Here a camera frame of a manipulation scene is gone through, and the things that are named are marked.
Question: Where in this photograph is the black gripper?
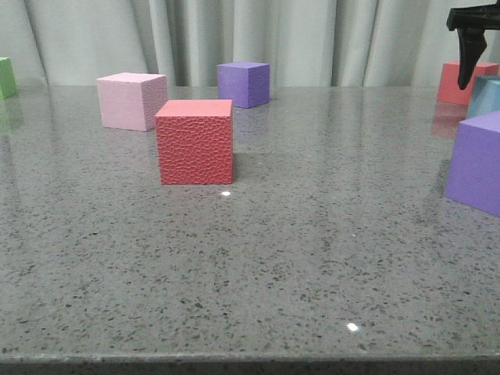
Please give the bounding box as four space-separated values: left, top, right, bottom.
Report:
446 4 499 90

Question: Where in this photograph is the light blue foam block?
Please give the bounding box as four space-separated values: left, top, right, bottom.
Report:
466 75 500 119

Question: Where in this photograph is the far red foam block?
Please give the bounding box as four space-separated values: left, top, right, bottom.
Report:
437 61 499 105

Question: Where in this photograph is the near purple foam block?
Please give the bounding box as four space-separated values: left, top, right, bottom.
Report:
445 111 499 216

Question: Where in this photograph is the purple foam block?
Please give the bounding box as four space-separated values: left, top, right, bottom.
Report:
217 62 270 109
445 111 499 216

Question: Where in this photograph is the far purple foam block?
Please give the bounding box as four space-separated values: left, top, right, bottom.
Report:
217 62 270 109

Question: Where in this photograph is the textured red foam block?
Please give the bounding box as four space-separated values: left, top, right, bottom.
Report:
155 99 233 184

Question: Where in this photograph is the pink foam block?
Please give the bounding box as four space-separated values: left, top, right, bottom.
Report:
97 72 168 131

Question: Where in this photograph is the grey-green curtain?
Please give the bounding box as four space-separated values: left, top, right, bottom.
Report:
0 0 500 88

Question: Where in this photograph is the green foam block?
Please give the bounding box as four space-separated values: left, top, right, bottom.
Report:
0 57 18 99

